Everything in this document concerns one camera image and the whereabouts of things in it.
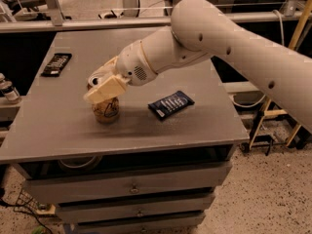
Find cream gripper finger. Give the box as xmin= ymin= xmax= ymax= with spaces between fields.
xmin=84 ymin=75 xmax=130 ymax=104

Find orange soda can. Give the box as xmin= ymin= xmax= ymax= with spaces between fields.
xmin=92 ymin=97 xmax=119 ymax=124

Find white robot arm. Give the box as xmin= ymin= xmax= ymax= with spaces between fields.
xmin=84 ymin=0 xmax=312 ymax=132

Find black rxbar chocolate bar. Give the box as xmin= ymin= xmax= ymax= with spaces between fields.
xmin=41 ymin=53 xmax=72 ymax=77

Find blue snack bar wrapper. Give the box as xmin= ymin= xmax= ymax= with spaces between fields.
xmin=148 ymin=91 xmax=195 ymax=120

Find grey drawer cabinet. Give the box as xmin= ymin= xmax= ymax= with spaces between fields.
xmin=13 ymin=144 xmax=237 ymax=234

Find small bottle white label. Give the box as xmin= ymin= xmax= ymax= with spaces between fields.
xmin=0 ymin=73 xmax=21 ymax=104

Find yellow metal stand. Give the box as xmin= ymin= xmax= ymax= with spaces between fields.
xmin=240 ymin=0 xmax=312 ymax=154

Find black floor cable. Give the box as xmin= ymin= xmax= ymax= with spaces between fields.
xmin=0 ymin=187 xmax=53 ymax=234

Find white cable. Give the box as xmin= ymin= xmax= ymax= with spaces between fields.
xmin=228 ymin=9 xmax=286 ymax=109

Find metal rail frame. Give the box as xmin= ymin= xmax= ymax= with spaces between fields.
xmin=0 ymin=0 xmax=303 ymax=33

